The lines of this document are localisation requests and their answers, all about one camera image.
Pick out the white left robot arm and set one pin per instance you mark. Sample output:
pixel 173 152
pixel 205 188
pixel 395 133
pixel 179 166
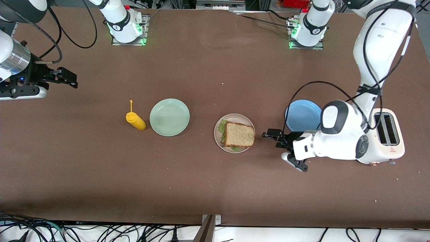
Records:
pixel 379 43

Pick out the metal table edge bracket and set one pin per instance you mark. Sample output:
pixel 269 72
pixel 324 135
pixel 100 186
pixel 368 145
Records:
pixel 211 222

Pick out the green lettuce leaf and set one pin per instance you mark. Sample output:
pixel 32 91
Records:
pixel 222 129

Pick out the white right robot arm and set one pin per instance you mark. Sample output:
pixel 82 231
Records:
pixel 122 23

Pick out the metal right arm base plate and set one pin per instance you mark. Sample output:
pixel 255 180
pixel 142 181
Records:
pixel 145 30

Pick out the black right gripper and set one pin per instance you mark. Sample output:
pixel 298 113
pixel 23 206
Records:
pixel 37 73

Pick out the grey metal frame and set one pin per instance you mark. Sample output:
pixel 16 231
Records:
pixel 218 5

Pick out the beige plate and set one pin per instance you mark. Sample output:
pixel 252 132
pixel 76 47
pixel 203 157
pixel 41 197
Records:
pixel 235 116

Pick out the light green plate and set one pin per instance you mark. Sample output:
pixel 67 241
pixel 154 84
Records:
pixel 169 117

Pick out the brown bread slice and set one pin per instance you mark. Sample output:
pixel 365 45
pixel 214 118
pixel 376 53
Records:
pixel 240 134

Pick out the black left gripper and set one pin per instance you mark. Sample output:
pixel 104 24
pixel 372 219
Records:
pixel 291 137

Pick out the yellow squeeze bottle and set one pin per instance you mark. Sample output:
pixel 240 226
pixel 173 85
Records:
pixel 137 121

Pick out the black power plug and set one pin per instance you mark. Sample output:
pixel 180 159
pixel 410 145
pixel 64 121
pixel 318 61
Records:
pixel 174 237

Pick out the red box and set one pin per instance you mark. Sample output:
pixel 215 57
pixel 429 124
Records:
pixel 295 3

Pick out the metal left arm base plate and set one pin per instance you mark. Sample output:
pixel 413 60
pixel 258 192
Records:
pixel 319 47

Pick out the white toaster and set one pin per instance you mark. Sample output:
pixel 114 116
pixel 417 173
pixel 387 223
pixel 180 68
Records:
pixel 389 148

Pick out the blue plate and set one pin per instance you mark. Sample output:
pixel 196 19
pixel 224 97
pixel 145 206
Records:
pixel 302 116

